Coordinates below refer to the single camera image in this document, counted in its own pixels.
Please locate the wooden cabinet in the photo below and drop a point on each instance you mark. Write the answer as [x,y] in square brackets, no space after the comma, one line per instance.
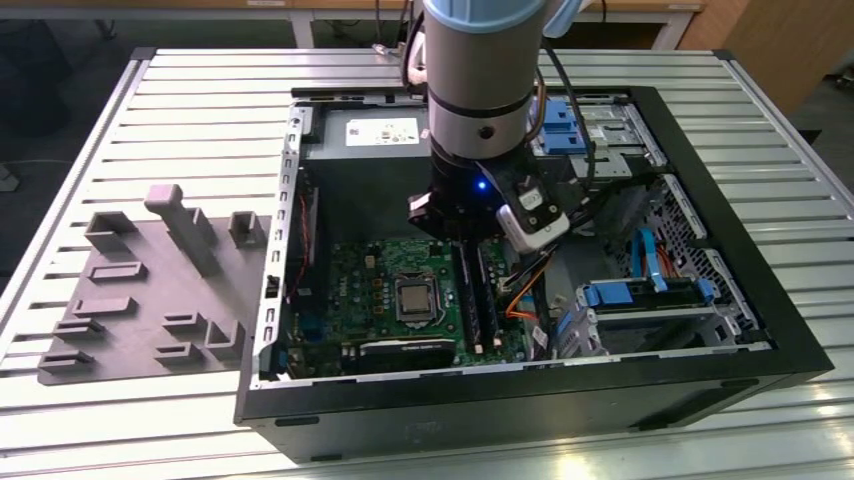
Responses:
[773,50]

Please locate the metal optical drive cage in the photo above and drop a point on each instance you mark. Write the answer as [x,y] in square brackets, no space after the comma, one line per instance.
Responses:
[613,165]

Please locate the blue plastic bay latch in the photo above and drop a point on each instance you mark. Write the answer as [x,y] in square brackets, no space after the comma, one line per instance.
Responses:
[563,132]

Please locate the green motherboard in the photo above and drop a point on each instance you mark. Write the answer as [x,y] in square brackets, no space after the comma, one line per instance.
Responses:
[353,265]

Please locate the hard disk in blue carrier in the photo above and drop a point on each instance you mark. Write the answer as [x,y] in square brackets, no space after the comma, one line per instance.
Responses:
[609,295]

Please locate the grey parts rack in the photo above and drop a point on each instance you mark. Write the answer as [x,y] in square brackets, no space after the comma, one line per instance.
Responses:
[153,270]

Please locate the metal CPU socket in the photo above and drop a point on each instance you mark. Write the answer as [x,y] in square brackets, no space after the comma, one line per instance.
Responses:
[417,319]

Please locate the black RAM slot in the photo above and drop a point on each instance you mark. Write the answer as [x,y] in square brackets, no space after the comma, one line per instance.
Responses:
[479,348]

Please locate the black graphics card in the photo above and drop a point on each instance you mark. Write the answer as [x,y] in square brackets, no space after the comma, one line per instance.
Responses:
[400,356]

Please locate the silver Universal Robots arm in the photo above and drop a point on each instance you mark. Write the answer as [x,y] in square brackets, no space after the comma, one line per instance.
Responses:
[480,75]

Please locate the silver CPU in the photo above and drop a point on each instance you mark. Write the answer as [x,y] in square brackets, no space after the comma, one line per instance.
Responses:
[416,300]

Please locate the grey power supply unit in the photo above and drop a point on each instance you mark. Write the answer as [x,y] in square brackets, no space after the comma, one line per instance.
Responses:
[360,185]

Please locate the white framed wooden desk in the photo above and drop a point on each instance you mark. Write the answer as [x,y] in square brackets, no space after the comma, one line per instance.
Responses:
[302,30]

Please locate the black PC case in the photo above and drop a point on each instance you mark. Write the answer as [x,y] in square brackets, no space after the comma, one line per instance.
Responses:
[467,420]

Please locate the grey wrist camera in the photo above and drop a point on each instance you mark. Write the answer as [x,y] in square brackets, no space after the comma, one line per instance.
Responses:
[419,207]

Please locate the metal disk bay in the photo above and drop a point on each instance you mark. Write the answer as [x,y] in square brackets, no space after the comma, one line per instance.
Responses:
[656,312]

